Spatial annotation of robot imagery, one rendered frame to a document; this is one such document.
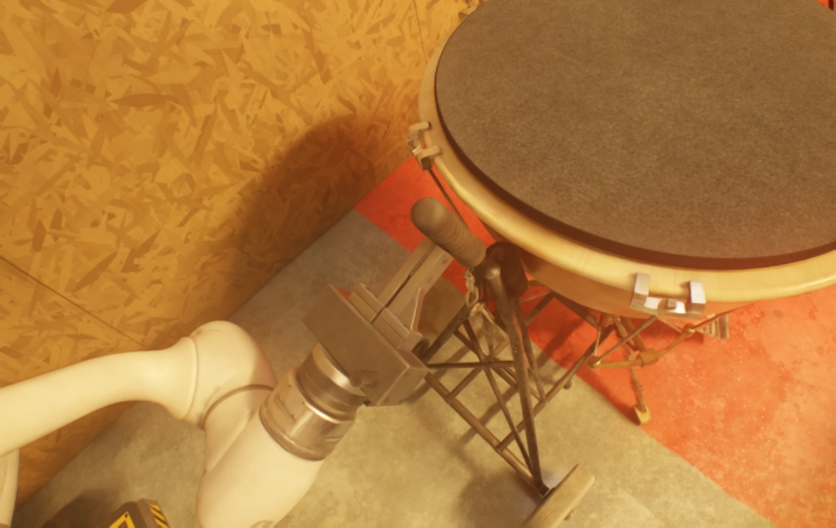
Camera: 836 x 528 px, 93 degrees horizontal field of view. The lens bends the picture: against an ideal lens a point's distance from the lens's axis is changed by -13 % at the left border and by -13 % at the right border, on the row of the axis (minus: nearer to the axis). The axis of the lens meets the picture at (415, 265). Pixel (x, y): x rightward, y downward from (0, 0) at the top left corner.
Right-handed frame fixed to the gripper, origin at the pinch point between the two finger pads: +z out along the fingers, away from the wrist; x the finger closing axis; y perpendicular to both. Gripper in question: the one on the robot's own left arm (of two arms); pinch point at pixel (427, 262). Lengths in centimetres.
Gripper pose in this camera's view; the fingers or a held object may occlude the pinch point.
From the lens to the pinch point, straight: 45.5
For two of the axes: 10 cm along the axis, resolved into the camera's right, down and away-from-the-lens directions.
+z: 6.2, -7.8, -0.7
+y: -4.3, -2.6, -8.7
